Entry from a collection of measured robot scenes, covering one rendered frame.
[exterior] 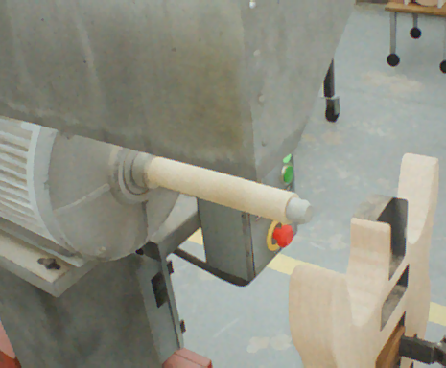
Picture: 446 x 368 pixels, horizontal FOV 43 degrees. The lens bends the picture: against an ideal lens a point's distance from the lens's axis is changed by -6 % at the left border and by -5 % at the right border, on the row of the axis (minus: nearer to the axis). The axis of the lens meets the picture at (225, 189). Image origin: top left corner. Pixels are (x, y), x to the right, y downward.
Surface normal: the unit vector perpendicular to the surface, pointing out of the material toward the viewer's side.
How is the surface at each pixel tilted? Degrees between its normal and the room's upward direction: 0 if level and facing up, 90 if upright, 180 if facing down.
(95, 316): 90
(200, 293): 0
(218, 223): 90
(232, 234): 90
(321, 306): 74
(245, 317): 0
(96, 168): 87
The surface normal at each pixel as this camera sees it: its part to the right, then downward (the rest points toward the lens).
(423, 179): -0.55, 0.10
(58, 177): 0.44, 0.29
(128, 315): 0.81, 0.23
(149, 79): -0.57, 0.48
